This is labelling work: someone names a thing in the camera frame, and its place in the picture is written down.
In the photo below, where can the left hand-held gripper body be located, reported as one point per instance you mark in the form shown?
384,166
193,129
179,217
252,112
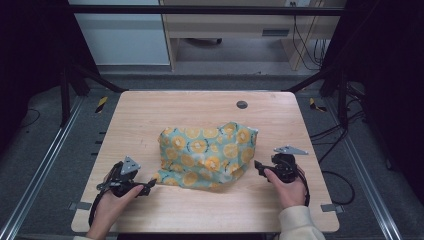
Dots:
124,173

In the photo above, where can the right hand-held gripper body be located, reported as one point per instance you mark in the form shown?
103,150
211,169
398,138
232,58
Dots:
286,166

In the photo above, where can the green cloth with orange print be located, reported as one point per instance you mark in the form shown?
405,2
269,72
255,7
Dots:
206,155

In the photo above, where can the person's right hand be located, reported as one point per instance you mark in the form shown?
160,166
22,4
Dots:
289,193

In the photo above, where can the person's left hand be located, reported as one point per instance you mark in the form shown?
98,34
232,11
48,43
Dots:
111,206

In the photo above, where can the grey round table grommet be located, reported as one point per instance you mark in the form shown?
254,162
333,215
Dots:
242,104

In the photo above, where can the yellow black striped tape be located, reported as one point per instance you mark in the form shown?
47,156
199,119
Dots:
315,105
101,104

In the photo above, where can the white cabinet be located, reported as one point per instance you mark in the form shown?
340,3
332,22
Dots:
123,36

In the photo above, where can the grey table bracket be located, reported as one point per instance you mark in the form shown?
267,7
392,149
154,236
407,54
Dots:
331,208
81,205

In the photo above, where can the aluminium floor rail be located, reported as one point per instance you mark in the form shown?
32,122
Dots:
366,186
40,166

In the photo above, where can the black metal frame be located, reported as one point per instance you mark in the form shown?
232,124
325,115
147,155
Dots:
200,10

